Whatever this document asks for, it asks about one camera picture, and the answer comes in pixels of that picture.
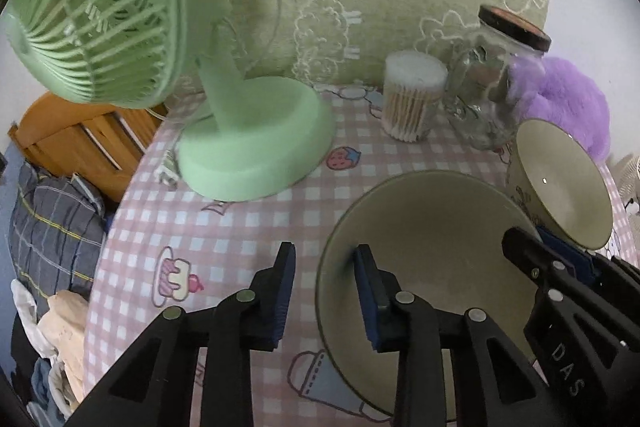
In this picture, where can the purple plush toy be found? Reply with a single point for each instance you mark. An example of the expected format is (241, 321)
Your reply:
(570, 97)

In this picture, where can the glass jar with dark lid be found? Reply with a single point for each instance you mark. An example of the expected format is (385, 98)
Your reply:
(487, 87)

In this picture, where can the green-rimmed floral bowl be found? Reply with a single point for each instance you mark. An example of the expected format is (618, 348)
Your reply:
(560, 177)

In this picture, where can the green desk fan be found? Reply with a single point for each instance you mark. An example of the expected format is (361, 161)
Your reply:
(100, 7)

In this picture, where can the white desk fan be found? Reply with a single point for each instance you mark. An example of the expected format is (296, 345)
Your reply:
(630, 182)

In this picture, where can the white crumpled cloth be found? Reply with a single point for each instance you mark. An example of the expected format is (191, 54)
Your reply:
(60, 332)

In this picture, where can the wooden chair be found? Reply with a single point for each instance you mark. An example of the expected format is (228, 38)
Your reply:
(65, 137)

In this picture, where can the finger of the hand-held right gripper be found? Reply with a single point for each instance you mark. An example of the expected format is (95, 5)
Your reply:
(530, 257)
(570, 257)

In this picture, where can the wide bowl with blue sticker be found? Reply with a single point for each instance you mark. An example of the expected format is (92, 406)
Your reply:
(450, 232)

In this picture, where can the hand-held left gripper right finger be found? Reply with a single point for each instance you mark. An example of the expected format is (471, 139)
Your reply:
(367, 302)

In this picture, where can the cotton swab container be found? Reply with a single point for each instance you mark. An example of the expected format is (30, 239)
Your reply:
(412, 102)

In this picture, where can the pink checkered tablecloth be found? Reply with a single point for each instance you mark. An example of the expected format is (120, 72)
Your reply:
(240, 227)

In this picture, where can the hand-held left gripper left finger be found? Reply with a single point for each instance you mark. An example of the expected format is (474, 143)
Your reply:
(282, 302)

